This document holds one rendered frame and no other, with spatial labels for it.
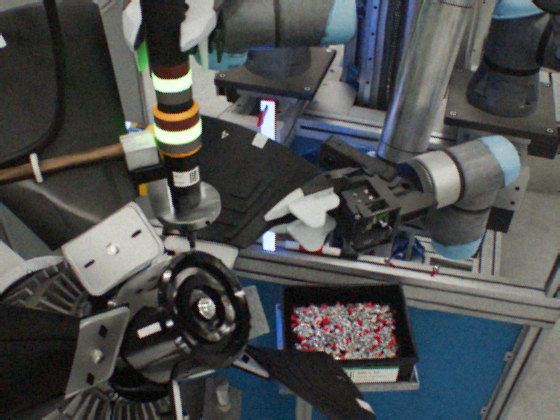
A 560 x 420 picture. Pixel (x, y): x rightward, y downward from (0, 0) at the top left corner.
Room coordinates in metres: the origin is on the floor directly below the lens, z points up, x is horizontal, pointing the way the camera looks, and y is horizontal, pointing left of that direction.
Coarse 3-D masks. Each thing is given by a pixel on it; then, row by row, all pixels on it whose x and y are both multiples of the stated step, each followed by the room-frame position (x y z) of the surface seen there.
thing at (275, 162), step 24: (216, 120) 0.73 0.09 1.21; (216, 144) 0.69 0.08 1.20; (240, 144) 0.69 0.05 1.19; (216, 168) 0.64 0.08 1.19; (240, 168) 0.64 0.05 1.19; (264, 168) 0.65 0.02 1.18; (288, 168) 0.67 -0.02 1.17; (312, 168) 0.69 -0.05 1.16; (240, 192) 0.59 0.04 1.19; (264, 192) 0.60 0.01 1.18; (288, 192) 0.62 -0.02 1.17; (240, 216) 0.55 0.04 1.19; (264, 216) 0.56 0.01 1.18; (216, 240) 0.51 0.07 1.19; (240, 240) 0.51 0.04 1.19
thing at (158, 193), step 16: (128, 144) 0.46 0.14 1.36; (144, 144) 0.46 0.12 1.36; (128, 160) 0.45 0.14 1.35; (144, 160) 0.45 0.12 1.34; (160, 160) 0.47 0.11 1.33; (144, 176) 0.45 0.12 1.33; (160, 176) 0.45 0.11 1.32; (160, 192) 0.46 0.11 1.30; (208, 192) 0.50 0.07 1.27; (160, 208) 0.46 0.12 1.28; (176, 208) 0.47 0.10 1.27; (208, 208) 0.47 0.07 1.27; (176, 224) 0.45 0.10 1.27; (192, 224) 0.45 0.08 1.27; (208, 224) 0.45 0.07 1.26
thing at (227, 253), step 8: (168, 240) 0.51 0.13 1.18; (176, 240) 0.51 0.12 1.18; (184, 240) 0.51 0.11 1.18; (200, 240) 0.51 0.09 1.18; (168, 248) 0.50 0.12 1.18; (176, 248) 0.50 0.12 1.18; (184, 248) 0.50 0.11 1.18; (200, 248) 0.50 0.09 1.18; (208, 248) 0.50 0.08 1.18; (216, 248) 0.50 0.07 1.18; (224, 248) 0.50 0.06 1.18; (232, 248) 0.50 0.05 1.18; (168, 256) 0.49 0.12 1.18; (216, 256) 0.49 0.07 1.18; (224, 256) 0.49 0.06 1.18; (232, 256) 0.48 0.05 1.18; (152, 264) 0.47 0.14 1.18; (232, 264) 0.47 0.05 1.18
